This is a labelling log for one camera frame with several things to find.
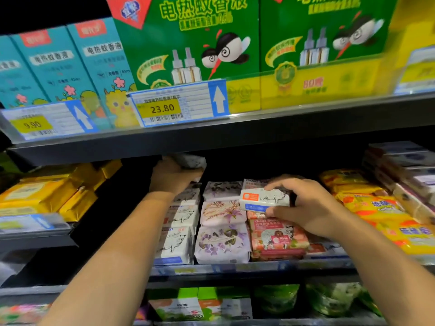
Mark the person's left hand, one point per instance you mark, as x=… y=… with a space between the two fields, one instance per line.
x=173 y=176

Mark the person's right hand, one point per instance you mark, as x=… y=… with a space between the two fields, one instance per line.
x=312 y=207

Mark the white blue print soap box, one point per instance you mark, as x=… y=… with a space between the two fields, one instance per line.
x=187 y=195
x=182 y=217
x=191 y=161
x=262 y=195
x=175 y=246

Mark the stack of pink soap boxes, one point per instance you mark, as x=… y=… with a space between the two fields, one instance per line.
x=278 y=237

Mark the stack of yellow soap boxes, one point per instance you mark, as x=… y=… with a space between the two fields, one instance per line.
x=387 y=214

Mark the stack of white purple soap boxes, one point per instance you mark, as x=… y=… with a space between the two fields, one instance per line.
x=401 y=166

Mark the stack of yellow soap cartons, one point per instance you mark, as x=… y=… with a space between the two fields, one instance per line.
x=41 y=193

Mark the person's right forearm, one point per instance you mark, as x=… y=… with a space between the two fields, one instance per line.
x=387 y=261

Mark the person's left forearm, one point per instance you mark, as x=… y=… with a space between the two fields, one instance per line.
x=102 y=268

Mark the green white carton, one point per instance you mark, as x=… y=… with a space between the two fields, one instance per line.
x=173 y=307
x=228 y=305

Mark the teal box yellow cartoon print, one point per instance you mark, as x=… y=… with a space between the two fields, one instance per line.
x=102 y=64

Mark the green box mosquito print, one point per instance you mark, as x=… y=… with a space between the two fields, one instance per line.
x=326 y=37
x=183 y=37

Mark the white blue price strip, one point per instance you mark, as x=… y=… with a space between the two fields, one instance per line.
x=30 y=224

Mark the white plastic pack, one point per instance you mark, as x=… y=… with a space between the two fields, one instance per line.
x=10 y=262

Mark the row of pink orange packets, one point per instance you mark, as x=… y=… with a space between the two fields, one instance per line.
x=24 y=313

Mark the large yellow box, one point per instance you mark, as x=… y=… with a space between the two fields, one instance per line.
x=414 y=23

